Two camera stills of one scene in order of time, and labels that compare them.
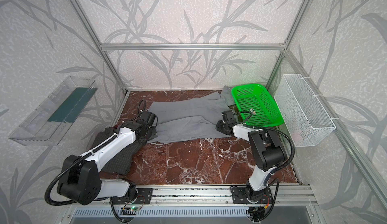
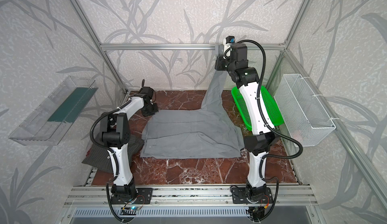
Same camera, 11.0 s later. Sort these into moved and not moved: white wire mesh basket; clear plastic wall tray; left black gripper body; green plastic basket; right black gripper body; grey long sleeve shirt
Moved: grey long sleeve shirt; left black gripper body; right black gripper body
Not moved: clear plastic wall tray; white wire mesh basket; green plastic basket
